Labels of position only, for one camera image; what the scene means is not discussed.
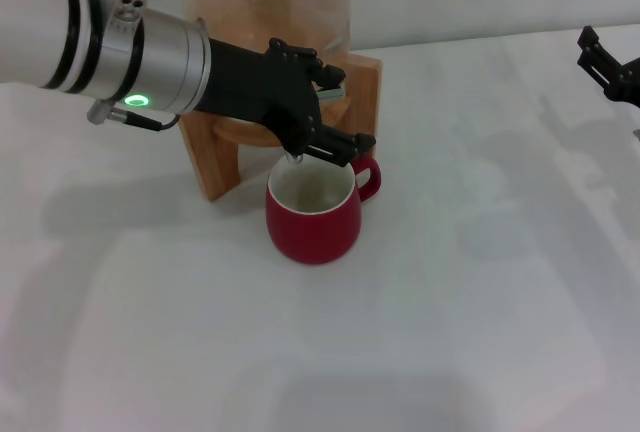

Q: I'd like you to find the chrome faucet with lever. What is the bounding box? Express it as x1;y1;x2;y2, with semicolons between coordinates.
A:
283;82;347;164

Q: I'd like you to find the clear glass dispenser jar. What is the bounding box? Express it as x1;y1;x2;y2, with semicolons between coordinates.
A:
185;0;354;56

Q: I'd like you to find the wooden dispenser stand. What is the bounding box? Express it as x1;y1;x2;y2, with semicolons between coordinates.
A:
178;49;385;202

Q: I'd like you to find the red cup white inside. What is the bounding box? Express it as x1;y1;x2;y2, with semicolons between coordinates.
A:
264;154;383;266

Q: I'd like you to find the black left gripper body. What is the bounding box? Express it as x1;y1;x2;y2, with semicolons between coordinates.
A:
192;37;322;156

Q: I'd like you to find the thin black cable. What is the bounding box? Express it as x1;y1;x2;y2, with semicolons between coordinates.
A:
87;100;181;132

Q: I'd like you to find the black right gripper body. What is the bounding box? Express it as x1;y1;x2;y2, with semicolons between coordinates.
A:
605;56;640;106

